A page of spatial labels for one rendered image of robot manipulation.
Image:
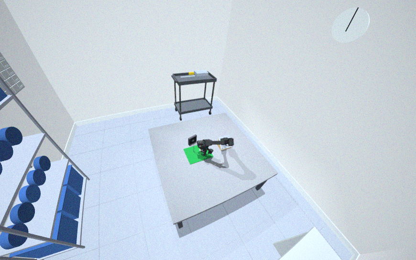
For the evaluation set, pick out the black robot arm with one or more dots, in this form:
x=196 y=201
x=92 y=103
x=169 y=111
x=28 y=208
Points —
x=207 y=143

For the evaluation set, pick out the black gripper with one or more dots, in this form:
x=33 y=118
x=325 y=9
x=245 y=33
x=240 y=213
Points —
x=210 y=151

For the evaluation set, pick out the green circuit board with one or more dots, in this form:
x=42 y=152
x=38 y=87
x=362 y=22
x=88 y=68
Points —
x=194 y=154

